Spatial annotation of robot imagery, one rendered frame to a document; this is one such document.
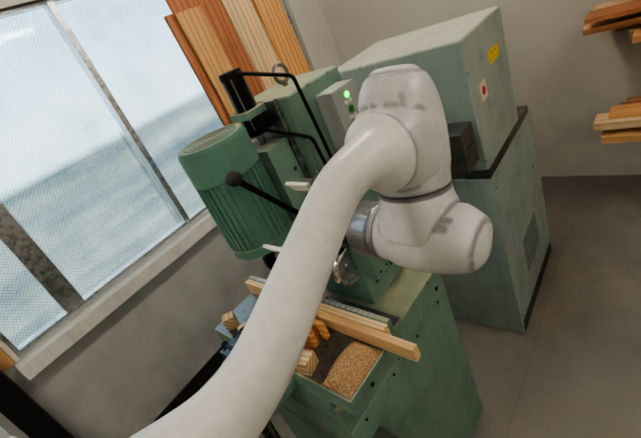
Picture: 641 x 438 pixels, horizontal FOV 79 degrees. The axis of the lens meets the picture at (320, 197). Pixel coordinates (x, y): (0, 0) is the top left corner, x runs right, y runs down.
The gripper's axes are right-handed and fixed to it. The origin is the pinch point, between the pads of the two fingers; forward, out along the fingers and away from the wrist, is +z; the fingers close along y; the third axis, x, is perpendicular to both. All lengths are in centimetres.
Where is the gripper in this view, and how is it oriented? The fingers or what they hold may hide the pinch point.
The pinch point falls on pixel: (282, 217)
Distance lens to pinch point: 80.4
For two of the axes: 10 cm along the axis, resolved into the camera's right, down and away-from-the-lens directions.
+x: -6.4, -3.9, -6.7
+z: -7.1, -0.5, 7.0
